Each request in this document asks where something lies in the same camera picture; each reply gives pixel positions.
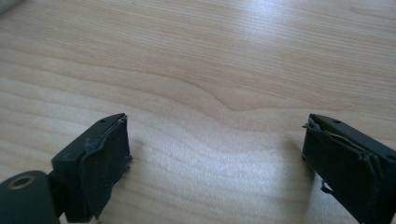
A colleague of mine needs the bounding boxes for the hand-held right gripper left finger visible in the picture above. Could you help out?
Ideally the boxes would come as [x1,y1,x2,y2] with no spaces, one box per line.
[47,112,134,224]

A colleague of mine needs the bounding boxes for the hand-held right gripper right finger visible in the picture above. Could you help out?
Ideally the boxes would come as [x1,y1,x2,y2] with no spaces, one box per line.
[301,113,396,224]

